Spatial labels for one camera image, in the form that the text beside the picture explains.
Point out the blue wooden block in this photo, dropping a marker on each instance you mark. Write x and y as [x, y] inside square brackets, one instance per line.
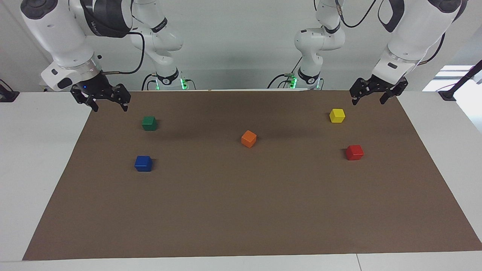
[143, 163]

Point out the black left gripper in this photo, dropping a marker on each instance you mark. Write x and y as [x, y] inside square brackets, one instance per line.
[380, 86]

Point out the green wooden block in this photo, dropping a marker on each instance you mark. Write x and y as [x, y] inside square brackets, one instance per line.
[149, 123]

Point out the orange wooden block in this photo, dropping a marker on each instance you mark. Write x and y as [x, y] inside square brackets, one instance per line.
[249, 139]

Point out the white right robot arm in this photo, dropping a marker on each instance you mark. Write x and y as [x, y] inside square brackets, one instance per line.
[56, 34]

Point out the red wooden block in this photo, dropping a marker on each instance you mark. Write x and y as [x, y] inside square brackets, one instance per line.
[354, 153]

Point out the black angled stand pole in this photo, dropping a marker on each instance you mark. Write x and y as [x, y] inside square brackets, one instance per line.
[448, 94]

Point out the yellow wooden block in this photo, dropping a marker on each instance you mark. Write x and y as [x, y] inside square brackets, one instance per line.
[337, 116]

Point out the white wall box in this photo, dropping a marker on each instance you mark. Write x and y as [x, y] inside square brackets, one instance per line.
[45, 89]

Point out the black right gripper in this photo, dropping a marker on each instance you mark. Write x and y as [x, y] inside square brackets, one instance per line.
[96, 86]

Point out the brown paper mat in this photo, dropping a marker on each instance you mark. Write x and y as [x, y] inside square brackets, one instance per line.
[241, 203]

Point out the black clamp mount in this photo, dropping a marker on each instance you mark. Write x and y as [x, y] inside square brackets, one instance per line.
[7, 96]

